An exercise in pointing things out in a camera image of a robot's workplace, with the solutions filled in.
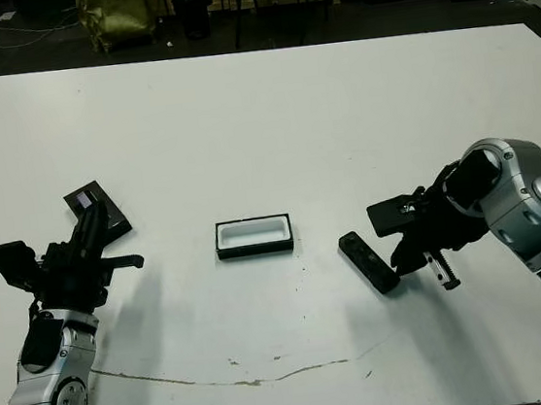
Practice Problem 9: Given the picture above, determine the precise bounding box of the black printed box lid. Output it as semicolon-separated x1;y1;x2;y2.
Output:
60;175;136;246

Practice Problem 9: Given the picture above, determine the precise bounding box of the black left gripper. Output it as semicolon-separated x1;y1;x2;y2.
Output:
22;197;150;318

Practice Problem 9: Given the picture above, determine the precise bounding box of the white floor cable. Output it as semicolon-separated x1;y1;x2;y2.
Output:
0;12;82;51

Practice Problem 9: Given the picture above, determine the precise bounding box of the black trash bin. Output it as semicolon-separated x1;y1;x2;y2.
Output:
171;0;217;43

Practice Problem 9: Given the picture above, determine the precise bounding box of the black box white insert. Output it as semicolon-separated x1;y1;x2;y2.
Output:
212;212;295;262

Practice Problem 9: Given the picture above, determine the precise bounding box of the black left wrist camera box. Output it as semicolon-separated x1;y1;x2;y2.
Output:
0;238;43;297

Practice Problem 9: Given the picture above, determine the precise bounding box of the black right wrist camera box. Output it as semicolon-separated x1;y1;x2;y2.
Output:
365;193;429;240

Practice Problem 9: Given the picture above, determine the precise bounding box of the yellow green plastic bag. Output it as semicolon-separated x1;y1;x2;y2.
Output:
73;0;160;57

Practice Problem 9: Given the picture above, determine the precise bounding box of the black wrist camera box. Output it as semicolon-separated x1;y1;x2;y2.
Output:
365;193;429;240
0;238;43;297

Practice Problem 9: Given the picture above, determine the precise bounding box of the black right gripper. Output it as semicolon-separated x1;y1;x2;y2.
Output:
381;172;495;298

